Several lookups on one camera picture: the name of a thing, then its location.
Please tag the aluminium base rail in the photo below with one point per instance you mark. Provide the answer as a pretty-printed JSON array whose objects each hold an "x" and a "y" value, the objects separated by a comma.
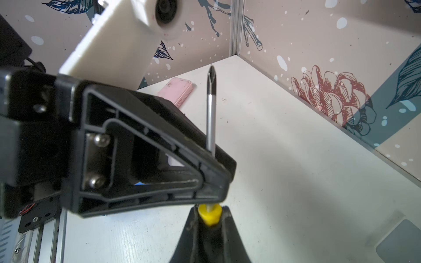
[{"x": 45, "y": 244}]

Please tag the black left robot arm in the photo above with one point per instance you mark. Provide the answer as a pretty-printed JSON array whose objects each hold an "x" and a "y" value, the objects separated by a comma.
[{"x": 6, "y": 46}]

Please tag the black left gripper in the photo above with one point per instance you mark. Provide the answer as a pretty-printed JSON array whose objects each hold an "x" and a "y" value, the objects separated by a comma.
[{"x": 40, "y": 114}]

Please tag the yellow black handled screwdriver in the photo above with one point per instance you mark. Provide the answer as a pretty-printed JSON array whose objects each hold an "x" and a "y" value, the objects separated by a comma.
[{"x": 211, "y": 213}]

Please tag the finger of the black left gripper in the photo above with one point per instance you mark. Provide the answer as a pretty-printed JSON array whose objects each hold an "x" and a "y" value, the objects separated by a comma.
[{"x": 126, "y": 137}]

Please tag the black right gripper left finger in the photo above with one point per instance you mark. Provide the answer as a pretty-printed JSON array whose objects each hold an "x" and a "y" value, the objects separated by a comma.
[{"x": 190, "y": 245}]

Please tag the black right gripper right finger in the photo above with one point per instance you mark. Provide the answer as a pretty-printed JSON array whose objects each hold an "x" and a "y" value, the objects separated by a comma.
[{"x": 229, "y": 247}]

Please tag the pink plastic box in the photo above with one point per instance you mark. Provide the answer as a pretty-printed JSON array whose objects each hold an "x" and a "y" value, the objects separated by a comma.
[{"x": 176, "y": 91}]

